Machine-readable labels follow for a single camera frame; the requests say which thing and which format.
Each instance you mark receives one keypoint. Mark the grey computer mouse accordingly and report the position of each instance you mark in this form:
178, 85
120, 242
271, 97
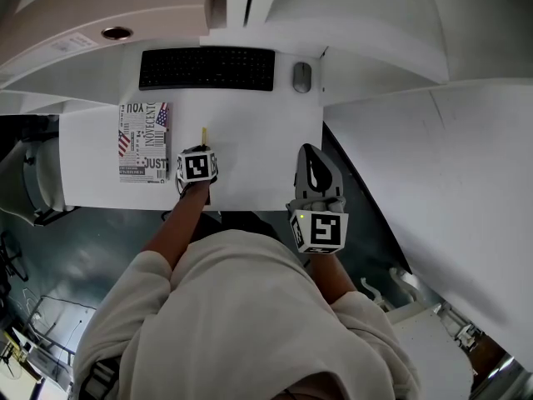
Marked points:
302, 77

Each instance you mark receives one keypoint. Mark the white side desk panel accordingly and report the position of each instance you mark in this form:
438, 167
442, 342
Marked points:
449, 181

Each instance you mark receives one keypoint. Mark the black keyboard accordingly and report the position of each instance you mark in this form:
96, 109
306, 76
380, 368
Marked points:
207, 68

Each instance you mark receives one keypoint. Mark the beige desk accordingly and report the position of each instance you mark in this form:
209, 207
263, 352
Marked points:
104, 6

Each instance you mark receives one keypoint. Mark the person's cream sweatshirt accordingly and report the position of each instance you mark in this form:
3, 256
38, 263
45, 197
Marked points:
233, 319

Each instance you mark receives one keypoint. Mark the white table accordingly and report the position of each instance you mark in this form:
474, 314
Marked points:
262, 140

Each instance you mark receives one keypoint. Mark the printed flag pattern notebook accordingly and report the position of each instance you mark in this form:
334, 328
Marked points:
143, 142

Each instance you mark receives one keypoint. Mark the person's right forearm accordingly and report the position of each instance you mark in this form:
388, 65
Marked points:
331, 279

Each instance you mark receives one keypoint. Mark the white low cabinet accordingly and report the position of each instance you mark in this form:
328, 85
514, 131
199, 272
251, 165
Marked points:
433, 352

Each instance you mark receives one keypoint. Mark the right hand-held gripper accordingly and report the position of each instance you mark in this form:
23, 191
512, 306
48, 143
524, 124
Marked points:
320, 227

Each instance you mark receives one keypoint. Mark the white paper label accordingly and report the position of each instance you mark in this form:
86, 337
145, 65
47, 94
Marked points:
74, 42

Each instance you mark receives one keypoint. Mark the person's left forearm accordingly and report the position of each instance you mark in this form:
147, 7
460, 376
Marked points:
183, 223

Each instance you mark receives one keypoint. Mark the grey office chair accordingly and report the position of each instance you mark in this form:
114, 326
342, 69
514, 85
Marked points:
37, 177

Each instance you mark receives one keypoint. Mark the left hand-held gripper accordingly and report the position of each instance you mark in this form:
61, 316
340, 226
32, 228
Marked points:
196, 167

